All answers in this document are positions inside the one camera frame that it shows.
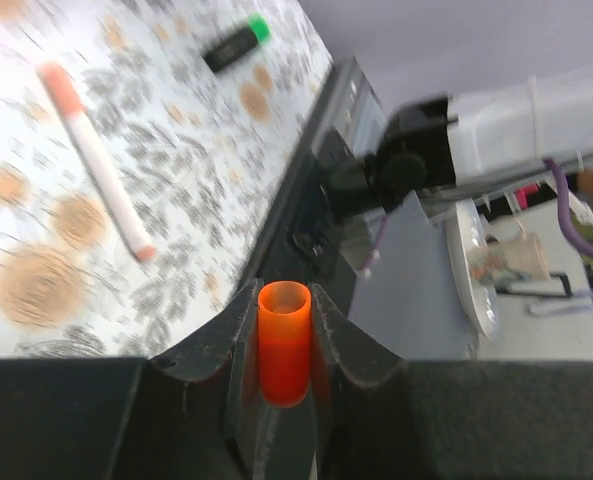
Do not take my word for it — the aluminium frame rail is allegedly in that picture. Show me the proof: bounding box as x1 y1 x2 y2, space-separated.
308 58 386 155

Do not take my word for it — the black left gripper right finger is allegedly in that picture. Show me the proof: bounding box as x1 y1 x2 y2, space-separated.
310 285 593 479

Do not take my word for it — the floral white mug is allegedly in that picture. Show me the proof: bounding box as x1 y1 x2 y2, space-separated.
466 221 572 299

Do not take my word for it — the orange highlighter cap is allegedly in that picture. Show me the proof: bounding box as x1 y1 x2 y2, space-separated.
257 281 312 408

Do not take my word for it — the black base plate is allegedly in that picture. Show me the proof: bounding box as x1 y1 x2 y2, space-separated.
235 129 357 315

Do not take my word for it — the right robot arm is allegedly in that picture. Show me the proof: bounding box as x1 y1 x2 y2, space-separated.
325 68 593 220

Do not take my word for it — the green capped black highlighter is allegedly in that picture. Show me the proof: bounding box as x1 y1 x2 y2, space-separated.
202 15 271 74

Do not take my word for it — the white plate off table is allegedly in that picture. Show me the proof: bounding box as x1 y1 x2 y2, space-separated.
445 200 500 339

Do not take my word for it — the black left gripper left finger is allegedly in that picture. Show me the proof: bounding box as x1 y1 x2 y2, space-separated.
0 279 262 479

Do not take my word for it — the pink capped white pen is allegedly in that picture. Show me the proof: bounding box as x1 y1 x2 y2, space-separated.
37 63 156 263

